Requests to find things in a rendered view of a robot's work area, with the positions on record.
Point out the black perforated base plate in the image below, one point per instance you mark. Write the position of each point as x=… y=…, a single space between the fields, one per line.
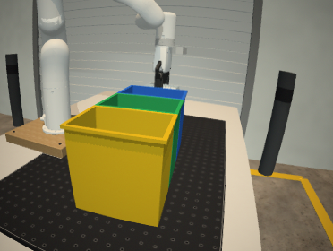
x=38 y=210

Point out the yellow open-top bin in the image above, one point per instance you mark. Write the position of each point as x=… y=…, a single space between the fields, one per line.
x=119 y=161

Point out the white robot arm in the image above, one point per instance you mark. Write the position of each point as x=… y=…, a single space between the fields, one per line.
x=55 y=55

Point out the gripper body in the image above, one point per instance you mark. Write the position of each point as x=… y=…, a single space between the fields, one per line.
x=164 y=54

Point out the green bin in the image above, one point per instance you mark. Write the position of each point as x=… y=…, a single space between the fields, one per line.
x=149 y=103

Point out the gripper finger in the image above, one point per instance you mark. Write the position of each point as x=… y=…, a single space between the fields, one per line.
x=166 y=78
x=159 y=76

